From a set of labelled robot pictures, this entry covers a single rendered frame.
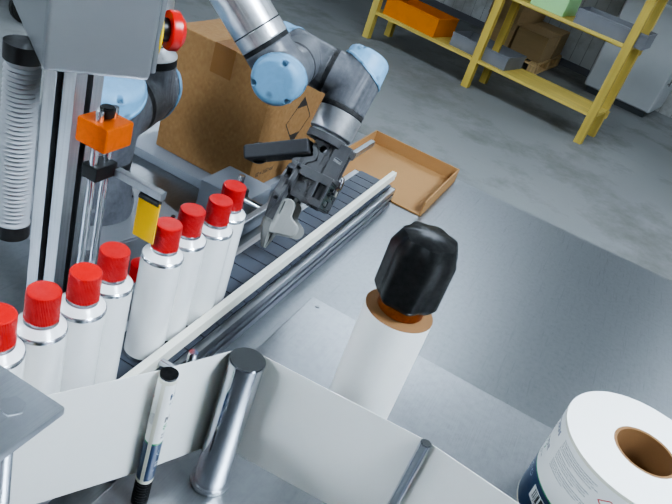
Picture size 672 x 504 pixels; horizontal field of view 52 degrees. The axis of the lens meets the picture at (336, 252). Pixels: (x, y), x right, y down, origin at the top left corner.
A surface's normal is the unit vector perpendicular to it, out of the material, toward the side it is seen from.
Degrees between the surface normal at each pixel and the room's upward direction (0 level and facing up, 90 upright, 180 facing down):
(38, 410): 0
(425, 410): 0
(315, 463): 90
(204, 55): 90
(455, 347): 0
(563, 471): 90
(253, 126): 90
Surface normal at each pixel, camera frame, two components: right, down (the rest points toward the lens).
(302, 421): -0.36, 0.39
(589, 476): -0.85, 0.02
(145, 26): 0.46, 0.58
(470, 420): 0.29, -0.81
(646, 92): -0.57, 0.27
